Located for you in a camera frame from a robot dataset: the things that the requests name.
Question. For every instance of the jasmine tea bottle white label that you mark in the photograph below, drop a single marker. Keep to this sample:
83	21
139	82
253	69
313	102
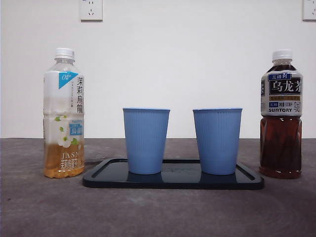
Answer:
63	103

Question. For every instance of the oolong tea bottle dark label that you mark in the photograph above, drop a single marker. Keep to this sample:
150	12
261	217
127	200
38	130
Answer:
281	138

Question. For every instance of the blue ribbed plastic cup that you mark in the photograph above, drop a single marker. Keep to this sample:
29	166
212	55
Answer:
146	140
217	140

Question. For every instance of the dark blue rectangular tray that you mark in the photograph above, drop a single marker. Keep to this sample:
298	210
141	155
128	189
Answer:
172	182

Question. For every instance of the white wall socket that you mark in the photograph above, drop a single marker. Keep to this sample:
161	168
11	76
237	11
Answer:
90	11
309	11

